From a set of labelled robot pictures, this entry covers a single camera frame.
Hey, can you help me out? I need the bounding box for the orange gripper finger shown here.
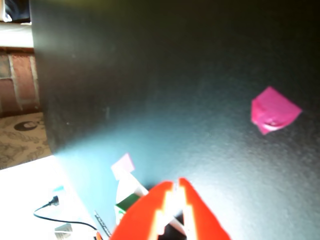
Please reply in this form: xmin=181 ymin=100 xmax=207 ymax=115
xmin=177 ymin=177 xmax=233 ymax=240
xmin=109 ymin=181 xmax=176 ymax=240

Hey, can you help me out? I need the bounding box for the green cube with O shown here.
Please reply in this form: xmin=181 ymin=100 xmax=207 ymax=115
xmin=115 ymin=193 xmax=148 ymax=221

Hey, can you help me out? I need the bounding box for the white numbered grid paper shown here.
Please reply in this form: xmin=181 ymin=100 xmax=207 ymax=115
xmin=115 ymin=171 xmax=187 ymax=240

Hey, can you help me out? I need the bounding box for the black perforated strip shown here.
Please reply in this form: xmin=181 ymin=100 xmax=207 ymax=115
xmin=94 ymin=210 xmax=112 ymax=237

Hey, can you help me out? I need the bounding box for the pink tape piece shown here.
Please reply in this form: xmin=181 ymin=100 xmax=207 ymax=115
xmin=110 ymin=152 xmax=136 ymax=181

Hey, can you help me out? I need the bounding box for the pink folded cloth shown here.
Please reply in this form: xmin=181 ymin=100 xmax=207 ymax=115
xmin=250 ymin=86 xmax=303 ymax=136

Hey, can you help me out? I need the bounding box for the black power cord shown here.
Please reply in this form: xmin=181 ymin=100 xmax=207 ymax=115
xmin=33 ymin=195 xmax=98 ymax=232

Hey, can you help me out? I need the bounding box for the patterned wall cloth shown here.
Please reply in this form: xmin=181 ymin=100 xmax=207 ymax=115
xmin=0 ymin=111 xmax=52 ymax=171

